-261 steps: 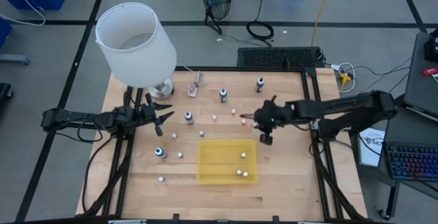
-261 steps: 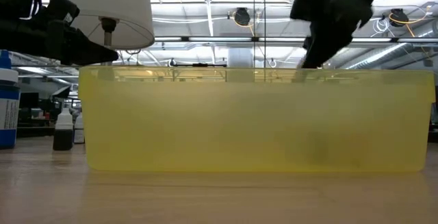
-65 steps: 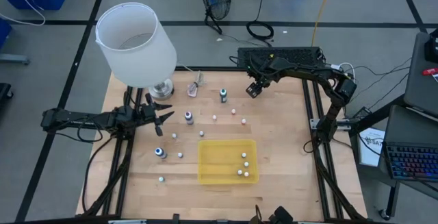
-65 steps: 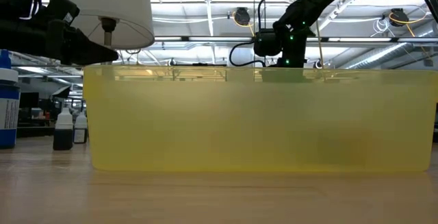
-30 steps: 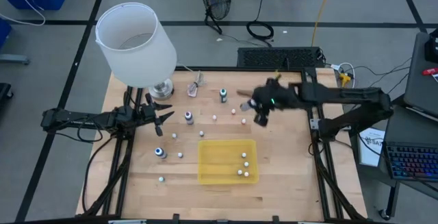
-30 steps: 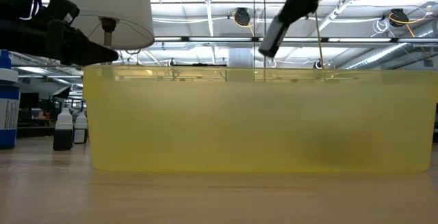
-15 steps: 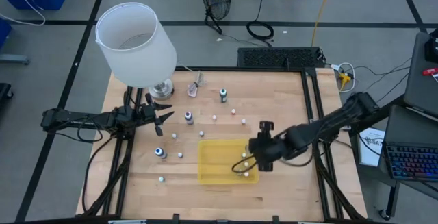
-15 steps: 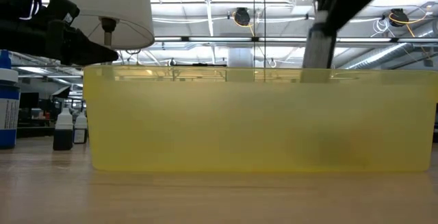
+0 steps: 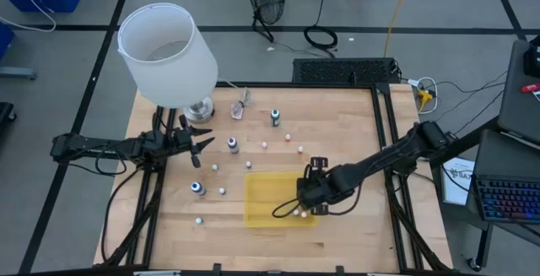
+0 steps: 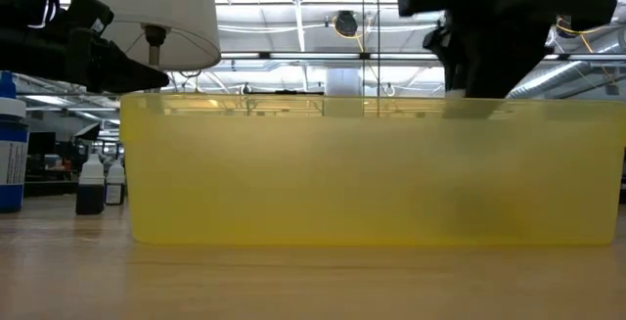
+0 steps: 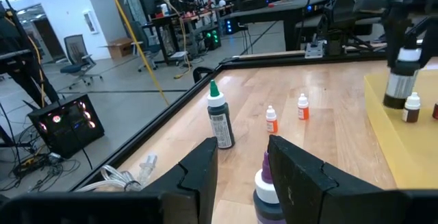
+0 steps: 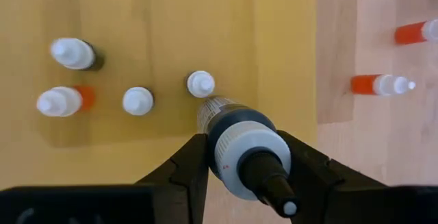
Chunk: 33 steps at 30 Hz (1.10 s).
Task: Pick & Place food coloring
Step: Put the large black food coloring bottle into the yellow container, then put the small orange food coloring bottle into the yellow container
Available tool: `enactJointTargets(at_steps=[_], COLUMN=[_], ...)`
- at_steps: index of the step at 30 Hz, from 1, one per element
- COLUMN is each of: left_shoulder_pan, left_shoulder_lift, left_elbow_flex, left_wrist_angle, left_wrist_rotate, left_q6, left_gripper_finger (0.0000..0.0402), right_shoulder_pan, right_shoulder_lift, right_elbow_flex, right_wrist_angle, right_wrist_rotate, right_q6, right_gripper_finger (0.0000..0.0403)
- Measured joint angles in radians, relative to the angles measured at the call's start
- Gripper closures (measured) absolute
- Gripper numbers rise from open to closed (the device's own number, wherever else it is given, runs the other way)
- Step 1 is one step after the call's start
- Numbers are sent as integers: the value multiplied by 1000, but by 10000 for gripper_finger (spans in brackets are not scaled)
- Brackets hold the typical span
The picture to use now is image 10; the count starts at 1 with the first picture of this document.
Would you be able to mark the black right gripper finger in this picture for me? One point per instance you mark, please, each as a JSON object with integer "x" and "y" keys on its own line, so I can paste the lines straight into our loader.
{"x": 451, "y": 56}
{"x": 494, "y": 65}

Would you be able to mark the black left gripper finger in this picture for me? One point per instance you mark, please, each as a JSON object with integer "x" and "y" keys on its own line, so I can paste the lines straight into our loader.
{"x": 122, "y": 73}

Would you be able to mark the large blue-capped coloring bottle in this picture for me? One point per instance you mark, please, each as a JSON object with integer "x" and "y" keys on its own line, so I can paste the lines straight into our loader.
{"x": 12, "y": 163}

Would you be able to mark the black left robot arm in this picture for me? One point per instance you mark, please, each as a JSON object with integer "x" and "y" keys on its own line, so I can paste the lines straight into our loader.
{"x": 24, "y": 46}

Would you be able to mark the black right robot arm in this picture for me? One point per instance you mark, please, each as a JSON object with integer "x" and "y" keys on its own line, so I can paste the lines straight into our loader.
{"x": 587, "y": 2}

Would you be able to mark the white shade table lamp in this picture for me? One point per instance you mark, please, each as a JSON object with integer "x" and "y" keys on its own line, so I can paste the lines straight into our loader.
{"x": 171, "y": 7}

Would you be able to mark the black computer monitor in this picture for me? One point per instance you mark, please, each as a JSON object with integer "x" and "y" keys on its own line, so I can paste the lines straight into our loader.
{"x": 41, "y": 146}

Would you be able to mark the small pink-capped dropper bottle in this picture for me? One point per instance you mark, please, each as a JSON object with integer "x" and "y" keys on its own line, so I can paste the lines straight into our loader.
{"x": 115, "y": 193}

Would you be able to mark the small dark liquid dropper bottle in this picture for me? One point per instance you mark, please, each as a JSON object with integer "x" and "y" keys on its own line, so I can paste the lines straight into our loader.
{"x": 90, "y": 197}

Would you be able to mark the yellow translucent plastic bin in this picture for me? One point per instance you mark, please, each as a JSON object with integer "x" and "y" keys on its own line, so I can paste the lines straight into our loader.
{"x": 318, "y": 178}

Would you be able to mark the silver ventilation duct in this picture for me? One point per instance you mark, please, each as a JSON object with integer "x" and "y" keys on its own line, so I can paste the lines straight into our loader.
{"x": 552, "y": 80}

